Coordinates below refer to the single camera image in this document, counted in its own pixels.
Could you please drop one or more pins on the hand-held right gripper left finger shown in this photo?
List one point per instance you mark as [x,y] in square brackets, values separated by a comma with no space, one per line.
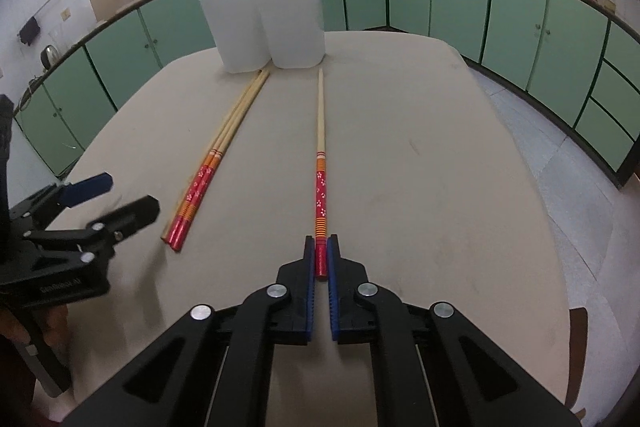
[309,292]

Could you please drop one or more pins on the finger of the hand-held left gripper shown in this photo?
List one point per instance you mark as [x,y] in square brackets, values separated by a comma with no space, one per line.
[132,214]
[90,187]

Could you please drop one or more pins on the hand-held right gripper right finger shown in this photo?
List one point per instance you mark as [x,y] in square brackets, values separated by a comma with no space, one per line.
[334,292]

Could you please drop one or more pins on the red patterned wooden chopstick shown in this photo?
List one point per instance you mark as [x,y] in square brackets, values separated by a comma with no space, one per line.
[320,187]
[201,197]

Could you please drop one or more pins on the white plastic utensil holder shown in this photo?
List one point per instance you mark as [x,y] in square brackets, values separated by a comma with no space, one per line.
[290,22]

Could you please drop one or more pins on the person's left hand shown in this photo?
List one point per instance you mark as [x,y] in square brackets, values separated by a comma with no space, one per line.
[55,327]

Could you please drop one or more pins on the dark towel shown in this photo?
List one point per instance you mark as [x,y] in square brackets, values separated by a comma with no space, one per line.
[30,31]

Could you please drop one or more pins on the green lower kitchen cabinets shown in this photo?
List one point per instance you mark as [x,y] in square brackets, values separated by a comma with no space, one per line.
[510,17]

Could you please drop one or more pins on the glass jar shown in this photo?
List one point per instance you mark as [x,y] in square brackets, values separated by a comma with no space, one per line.
[609,2]

